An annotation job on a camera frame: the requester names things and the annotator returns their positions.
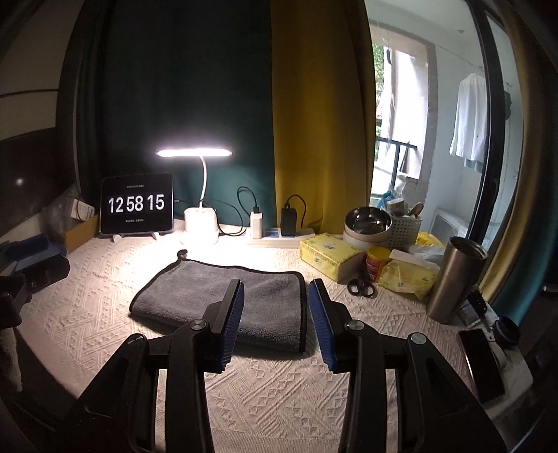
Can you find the purple and grey towel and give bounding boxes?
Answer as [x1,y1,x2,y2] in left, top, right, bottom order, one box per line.
[128,248,309,354]

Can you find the black scissors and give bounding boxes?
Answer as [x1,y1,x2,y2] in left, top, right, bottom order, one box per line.
[346,273,377,298]

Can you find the cardboard box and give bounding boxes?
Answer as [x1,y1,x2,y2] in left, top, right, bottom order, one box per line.
[63,215,99,253]

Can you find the white textured tablecloth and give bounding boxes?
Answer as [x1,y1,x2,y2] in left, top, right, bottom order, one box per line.
[19,219,535,453]

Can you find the yellow wet wipes pack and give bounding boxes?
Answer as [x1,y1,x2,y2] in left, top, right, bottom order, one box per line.
[377,260,436,300]

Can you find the yellow tissue box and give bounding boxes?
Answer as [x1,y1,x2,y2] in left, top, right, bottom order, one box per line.
[299,233,364,283]

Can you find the yellow red can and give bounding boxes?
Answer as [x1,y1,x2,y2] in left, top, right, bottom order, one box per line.
[366,245,391,282]

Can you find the steel bowl on stack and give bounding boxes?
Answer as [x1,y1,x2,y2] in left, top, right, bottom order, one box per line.
[342,207,393,251]

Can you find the tablet showing clock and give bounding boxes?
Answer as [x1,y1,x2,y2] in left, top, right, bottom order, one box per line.
[99,173,174,236]

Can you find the white desk lamp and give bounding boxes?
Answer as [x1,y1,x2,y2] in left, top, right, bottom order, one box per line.
[155,146,234,245]

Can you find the white perforated basket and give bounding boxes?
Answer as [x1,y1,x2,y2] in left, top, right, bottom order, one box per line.
[388,216,422,251]

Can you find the stainless steel tumbler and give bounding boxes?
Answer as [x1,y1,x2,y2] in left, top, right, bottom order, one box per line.
[427,236,487,324]

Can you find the white charger adapter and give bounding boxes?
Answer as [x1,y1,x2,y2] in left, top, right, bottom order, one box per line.
[250,210,263,240]

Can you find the black smartphone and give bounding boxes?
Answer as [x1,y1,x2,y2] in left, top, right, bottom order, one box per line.
[458,329,505,404]

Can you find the black power bank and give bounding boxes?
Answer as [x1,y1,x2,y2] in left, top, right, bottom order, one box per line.
[280,193,307,237]

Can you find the right yellow teal curtain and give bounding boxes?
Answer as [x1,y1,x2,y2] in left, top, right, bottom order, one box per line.
[481,1,557,324]

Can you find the dark green curtain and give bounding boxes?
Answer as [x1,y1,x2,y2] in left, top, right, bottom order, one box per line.
[72,1,276,226]

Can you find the white hanging shirt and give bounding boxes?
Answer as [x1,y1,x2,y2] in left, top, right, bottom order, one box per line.
[449,73,488,171]

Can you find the mustard yellow curtain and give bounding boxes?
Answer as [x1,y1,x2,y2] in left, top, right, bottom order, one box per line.
[271,1,376,234]

